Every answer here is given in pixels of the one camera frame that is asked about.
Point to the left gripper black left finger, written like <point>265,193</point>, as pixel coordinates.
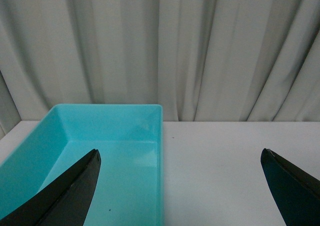
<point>66,200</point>

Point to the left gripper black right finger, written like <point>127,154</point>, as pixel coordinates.
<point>296,193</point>

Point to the turquoise plastic storage bin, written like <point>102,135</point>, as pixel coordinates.
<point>129,139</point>

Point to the grey-white pleated curtain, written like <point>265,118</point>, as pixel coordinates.
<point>202,60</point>

